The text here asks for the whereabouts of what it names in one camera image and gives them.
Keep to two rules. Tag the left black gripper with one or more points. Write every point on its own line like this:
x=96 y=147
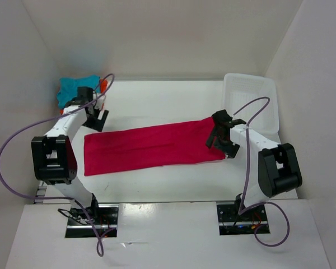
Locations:
x=97 y=124

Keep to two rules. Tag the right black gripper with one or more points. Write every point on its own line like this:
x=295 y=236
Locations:
x=230 y=150

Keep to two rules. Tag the pink t shirt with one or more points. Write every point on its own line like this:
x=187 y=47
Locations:
x=140 y=148

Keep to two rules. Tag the teal t shirt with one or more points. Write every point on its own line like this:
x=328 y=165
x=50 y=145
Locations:
x=69 y=86

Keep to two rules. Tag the orange t shirt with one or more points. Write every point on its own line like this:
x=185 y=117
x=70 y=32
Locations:
x=103 y=85

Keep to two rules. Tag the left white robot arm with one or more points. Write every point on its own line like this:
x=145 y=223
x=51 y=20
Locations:
x=53 y=157

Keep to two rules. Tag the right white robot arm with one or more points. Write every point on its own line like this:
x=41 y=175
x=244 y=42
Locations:
x=271 y=168

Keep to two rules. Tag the white plastic basket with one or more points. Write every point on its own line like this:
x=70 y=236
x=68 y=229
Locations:
x=239 y=89

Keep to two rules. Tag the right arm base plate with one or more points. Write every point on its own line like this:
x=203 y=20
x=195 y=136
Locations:
x=230 y=223

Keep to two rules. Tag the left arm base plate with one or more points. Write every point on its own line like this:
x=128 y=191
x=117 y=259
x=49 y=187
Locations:
x=106 y=222

